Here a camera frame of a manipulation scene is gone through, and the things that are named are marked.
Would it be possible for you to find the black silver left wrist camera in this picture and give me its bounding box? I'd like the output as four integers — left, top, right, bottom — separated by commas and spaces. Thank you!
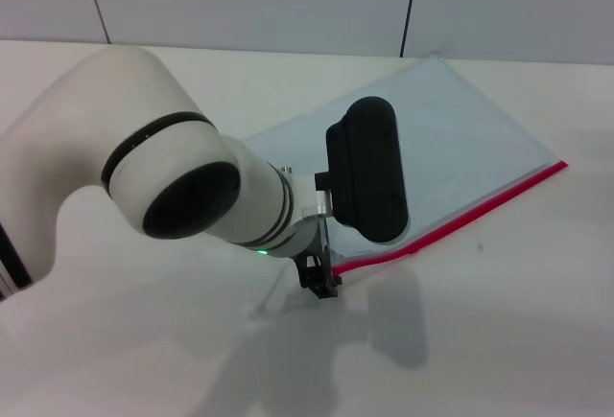
314, 96, 410, 244

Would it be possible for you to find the clear red-zip document bag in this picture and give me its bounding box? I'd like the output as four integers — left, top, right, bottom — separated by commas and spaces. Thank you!
242, 54, 570, 280

